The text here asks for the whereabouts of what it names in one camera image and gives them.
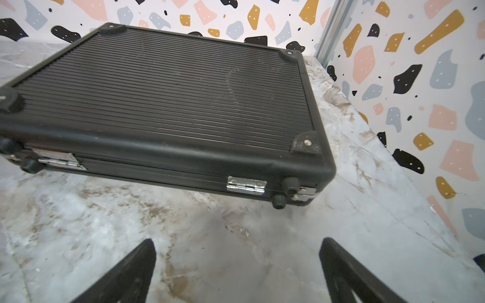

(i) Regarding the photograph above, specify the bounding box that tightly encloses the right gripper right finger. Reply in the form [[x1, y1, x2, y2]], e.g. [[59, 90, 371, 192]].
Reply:
[[319, 237, 405, 302]]

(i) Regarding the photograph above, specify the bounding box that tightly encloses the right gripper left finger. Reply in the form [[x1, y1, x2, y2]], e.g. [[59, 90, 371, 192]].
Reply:
[[73, 239, 156, 302]]

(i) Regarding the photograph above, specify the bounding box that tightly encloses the black hard case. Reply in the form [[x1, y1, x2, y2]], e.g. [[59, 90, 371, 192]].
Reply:
[[1, 23, 336, 209]]

